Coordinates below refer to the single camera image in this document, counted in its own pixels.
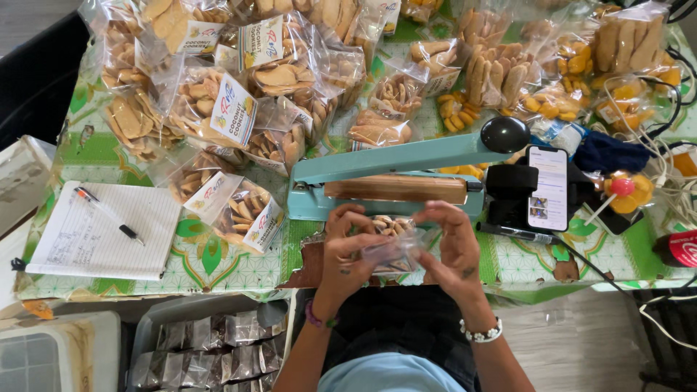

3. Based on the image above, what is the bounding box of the black chair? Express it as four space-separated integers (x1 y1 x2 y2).
0 11 91 152

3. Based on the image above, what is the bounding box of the teal impulse heat sealer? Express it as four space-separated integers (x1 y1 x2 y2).
287 117 531 223

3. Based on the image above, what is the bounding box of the black wire rack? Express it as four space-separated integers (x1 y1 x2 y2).
633 287 697 392

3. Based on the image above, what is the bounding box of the clear pen with orange tip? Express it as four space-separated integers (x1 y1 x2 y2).
74 187 146 247

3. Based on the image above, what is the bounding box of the black power cable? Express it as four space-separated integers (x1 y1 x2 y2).
550 234 638 300

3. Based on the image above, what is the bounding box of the black marker pen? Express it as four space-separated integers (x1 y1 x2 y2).
476 221 557 245

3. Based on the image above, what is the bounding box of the smartphone with black frame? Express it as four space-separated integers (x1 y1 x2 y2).
526 145 570 233

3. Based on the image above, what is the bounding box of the pile of yellow chip packets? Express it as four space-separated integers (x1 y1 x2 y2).
400 0 684 180

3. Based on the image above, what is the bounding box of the light blue shirt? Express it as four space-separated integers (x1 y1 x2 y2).
317 352 469 392

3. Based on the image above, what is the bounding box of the purple bead bracelet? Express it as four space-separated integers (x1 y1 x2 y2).
304 298 339 330

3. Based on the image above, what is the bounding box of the white plastic storage box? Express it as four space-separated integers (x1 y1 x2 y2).
0 311 122 392

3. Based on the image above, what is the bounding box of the translucent plastic container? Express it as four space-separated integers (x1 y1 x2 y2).
0 134 57 236

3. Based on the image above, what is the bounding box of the red lollipop on white stick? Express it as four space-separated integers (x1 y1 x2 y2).
584 177 637 227

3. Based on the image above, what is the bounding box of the pile of stick biscuit packets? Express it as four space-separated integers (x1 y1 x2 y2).
347 0 668 152

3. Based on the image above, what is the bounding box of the bundle of white cables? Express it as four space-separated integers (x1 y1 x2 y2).
591 73 697 232

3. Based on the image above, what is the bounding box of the white bead bracelet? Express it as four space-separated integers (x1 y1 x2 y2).
459 317 504 344

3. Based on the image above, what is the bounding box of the person's left hand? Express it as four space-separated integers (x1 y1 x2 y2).
316 204 391 307

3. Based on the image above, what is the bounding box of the dark blue cloth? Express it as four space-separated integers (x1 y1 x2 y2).
574 131 655 175

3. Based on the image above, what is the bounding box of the red-capped soda bottle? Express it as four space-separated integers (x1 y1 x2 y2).
652 229 697 269

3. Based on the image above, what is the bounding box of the pile of round cookie packets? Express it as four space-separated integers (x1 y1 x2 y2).
79 0 403 256

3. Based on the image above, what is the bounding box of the black phone stand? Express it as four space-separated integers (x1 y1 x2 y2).
485 161 595 230

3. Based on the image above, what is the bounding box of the clear bag of small cookies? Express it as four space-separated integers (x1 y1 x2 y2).
360 215 432 274

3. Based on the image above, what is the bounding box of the grey bin of dark packets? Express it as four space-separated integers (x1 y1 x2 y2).
127 297 290 392

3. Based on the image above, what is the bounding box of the white lined notepad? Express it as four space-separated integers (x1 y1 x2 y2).
25 181 183 282

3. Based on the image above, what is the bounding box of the person's right hand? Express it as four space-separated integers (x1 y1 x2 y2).
412 200 491 318

